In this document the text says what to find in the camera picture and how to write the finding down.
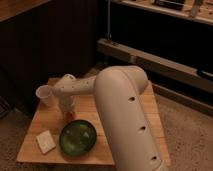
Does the white sponge block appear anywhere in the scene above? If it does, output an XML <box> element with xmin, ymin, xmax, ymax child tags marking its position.
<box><xmin>36</xmin><ymin>130</ymin><xmax>56</xmax><ymax>154</ymax></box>

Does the clear plastic cup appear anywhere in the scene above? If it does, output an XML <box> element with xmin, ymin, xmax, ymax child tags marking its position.
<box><xmin>35</xmin><ymin>85</ymin><xmax>54</xmax><ymax>107</ymax></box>

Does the grey metal beam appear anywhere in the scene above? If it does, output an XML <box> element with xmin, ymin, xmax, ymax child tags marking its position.
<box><xmin>97</xmin><ymin>38</ymin><xmax>213</xmax><ymax>93</ymax></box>

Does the green bowl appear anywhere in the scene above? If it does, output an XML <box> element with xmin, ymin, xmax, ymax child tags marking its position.
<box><xmin>59</xmin><ymin>120</ymin><xmax>97</xmax><ymax>157</ymax></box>

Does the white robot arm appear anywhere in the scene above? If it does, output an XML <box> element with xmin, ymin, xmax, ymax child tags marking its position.
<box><xmin>53</xmin><ymin>66</ymin><xmax>168</xmax><ymax>171</ymax></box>

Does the wooden table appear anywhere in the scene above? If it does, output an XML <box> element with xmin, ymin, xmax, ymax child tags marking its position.
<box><xmin>17</xmin><ymin>83</ymin><xmax>171</xmax><ymax>166</ymax></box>

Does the wooden shelf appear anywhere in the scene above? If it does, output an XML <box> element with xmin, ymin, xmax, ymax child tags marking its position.
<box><xmin>111</xmin><ymin>0</ymin><xmax>213</xmax><ymax>26</ymax></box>

